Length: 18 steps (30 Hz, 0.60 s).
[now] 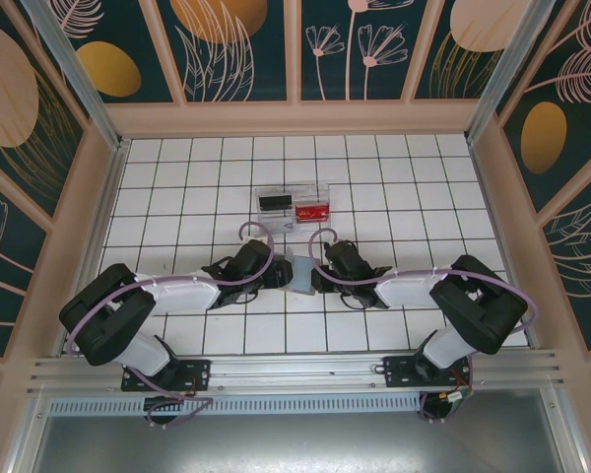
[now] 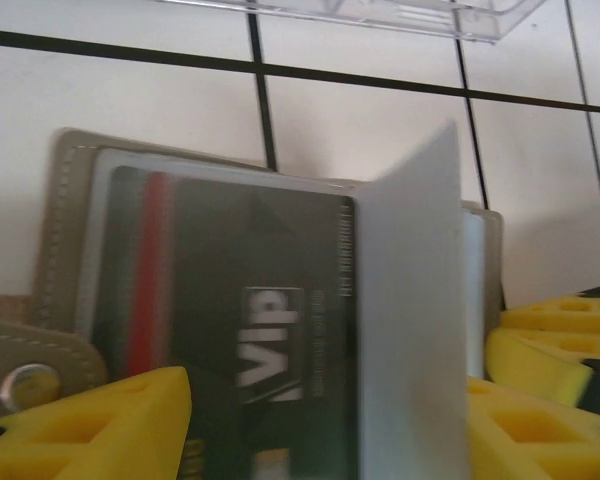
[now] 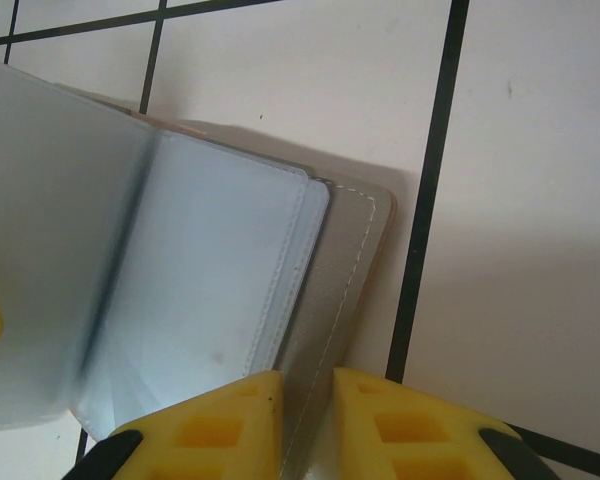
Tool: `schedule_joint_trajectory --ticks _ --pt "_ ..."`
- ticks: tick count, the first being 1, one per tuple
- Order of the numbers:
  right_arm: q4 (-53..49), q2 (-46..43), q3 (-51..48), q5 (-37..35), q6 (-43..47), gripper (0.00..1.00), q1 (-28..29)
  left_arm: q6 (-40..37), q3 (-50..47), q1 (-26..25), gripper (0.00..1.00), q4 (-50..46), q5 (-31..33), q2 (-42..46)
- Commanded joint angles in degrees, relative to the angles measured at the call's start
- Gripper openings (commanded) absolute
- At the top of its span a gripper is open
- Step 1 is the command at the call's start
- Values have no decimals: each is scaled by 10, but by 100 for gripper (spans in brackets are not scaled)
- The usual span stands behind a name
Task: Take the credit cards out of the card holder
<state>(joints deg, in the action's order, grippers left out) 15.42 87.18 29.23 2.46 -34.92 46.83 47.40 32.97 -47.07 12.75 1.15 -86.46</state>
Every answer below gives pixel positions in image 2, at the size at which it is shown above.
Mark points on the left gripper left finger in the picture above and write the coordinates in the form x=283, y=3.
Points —
x=80, y=440

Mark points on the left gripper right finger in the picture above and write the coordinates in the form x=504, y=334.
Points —
x=545, y=445

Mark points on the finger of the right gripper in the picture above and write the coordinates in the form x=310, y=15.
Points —
x=570, y=315
x=530, y=365

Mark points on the black VIP card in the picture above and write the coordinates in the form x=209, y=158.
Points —
x=205, y=300

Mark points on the grey foil pouch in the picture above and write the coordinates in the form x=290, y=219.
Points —
x=65, y=200

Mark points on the clear acrylic card organizer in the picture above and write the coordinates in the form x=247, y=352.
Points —
x=380, y=12

